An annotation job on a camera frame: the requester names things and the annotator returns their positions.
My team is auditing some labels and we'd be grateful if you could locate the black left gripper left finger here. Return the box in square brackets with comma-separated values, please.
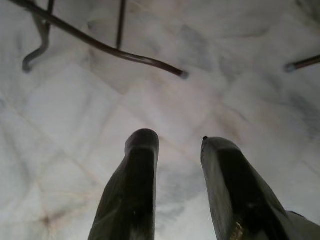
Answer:
[87, 128, 161, 240]

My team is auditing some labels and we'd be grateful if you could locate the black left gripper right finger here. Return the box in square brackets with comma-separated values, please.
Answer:
[200, 136, 301, 240]

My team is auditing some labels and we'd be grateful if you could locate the brown metal leg grey cap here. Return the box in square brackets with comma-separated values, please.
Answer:
[284, 54, 320, 74]

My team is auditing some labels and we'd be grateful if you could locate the brown metal folding leg frame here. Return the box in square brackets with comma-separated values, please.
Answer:
[6, 0, 189, 80]

